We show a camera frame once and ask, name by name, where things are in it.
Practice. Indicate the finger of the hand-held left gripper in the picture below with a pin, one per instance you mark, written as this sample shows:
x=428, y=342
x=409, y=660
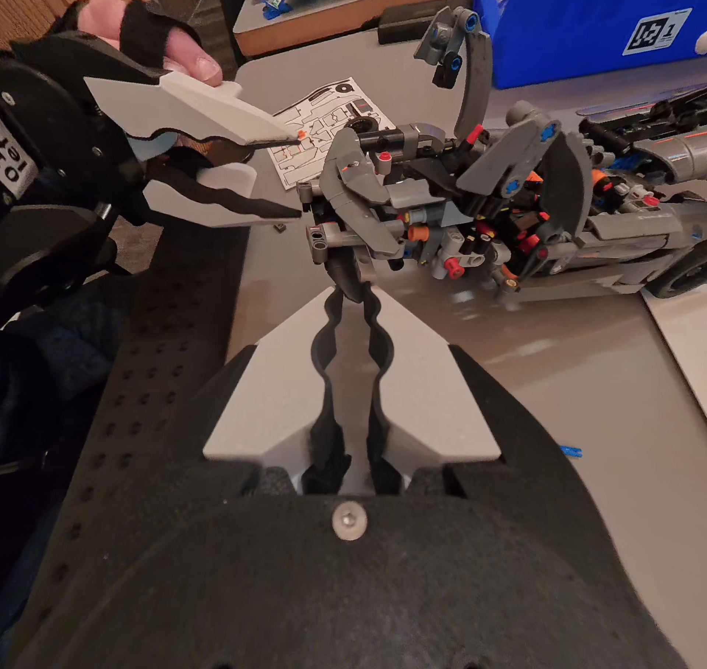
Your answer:
x=193, y=105
x=188, y=205

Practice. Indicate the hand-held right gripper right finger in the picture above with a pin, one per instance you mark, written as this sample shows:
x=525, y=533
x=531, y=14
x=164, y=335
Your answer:
x=442, y=404

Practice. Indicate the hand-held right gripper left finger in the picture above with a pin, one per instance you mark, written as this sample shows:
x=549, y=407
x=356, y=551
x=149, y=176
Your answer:
x=259, y=404

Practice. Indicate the black lego wheel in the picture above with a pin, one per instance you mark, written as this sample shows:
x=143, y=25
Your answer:
x=362, y=124

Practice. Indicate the grey lego car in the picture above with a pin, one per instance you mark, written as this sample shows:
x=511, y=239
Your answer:
x=425, y=205

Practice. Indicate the person's left hand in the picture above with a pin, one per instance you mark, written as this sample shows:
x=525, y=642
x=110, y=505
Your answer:
x=190, y=53

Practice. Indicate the black mesh office chair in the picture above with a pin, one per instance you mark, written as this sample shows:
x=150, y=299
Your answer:
x=154, y=348

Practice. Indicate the white sticker sheet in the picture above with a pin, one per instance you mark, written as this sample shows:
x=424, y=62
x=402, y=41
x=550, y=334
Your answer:
x=320, y=122

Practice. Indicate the person's body in dark clothing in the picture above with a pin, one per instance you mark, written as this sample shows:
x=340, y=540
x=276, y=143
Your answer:
x=44, y=359

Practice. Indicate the white book stand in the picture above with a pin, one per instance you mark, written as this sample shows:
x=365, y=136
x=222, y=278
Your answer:
x=685, y=337

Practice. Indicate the blue plastic bin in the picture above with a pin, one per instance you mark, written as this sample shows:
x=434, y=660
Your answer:
x=580, y=17

